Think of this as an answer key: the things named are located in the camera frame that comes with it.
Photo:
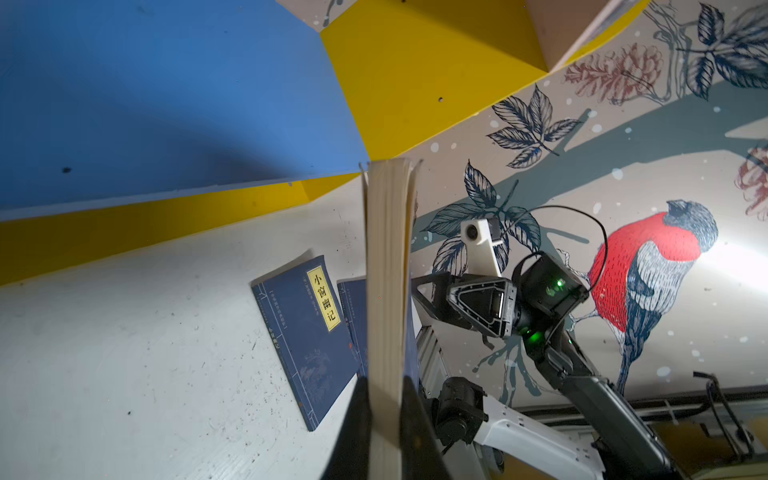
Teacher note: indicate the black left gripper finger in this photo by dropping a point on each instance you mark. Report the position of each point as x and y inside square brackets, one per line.
[349, 459]

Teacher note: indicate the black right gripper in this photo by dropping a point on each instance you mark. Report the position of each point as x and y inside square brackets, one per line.
[470, 302]

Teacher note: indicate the navy book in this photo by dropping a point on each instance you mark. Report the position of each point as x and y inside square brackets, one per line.
[301, 311]
[354, 307]
[390, 196]

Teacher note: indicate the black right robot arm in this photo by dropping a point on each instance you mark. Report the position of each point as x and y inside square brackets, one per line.
[531, 305]

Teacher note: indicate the yellow wooden bookshelf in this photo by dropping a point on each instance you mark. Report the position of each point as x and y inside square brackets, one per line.
[129, 123]

